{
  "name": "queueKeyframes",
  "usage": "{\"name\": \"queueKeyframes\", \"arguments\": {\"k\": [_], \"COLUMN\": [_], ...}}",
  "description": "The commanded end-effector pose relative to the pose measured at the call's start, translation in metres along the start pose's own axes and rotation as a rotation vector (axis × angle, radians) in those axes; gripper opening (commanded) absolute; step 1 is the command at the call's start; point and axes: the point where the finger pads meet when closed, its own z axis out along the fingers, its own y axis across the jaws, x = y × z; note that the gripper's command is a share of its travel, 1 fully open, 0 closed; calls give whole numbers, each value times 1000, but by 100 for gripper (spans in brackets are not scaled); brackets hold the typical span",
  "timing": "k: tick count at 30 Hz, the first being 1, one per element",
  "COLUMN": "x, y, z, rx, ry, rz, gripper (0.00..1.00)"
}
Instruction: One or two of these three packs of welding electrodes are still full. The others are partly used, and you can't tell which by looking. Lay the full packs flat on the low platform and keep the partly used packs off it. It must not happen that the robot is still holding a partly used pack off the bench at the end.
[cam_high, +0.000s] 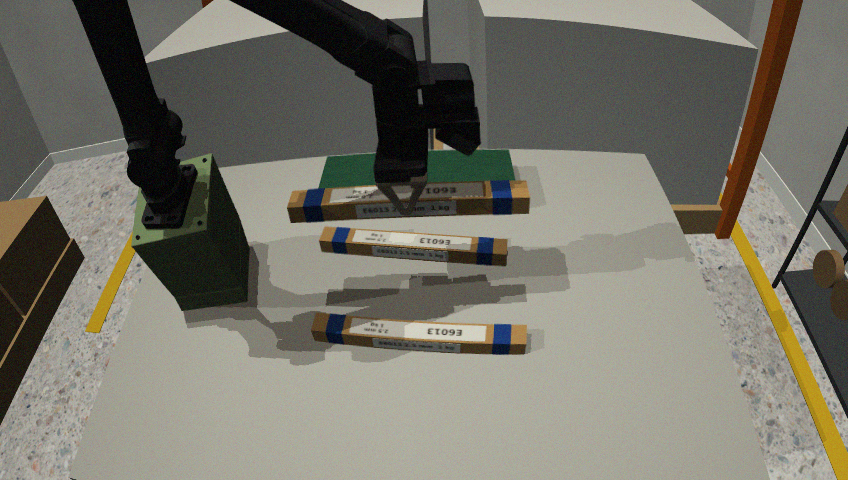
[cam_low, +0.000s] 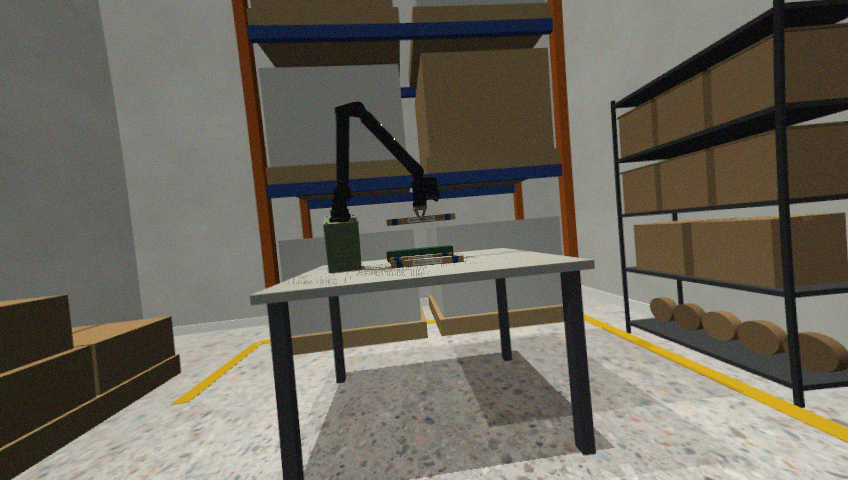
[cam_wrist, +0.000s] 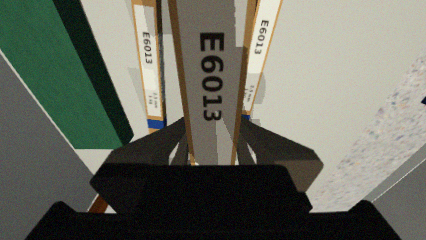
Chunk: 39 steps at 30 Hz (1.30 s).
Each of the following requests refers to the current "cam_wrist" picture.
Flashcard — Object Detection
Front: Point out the dark green flat block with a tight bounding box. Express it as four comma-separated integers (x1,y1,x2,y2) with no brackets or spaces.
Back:
0,0,134,149

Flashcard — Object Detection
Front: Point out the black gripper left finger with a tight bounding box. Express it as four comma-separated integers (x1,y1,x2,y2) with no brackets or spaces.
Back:
102,117,189,165

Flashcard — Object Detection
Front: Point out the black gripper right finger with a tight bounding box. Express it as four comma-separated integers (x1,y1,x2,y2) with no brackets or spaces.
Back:
237,116,324,193

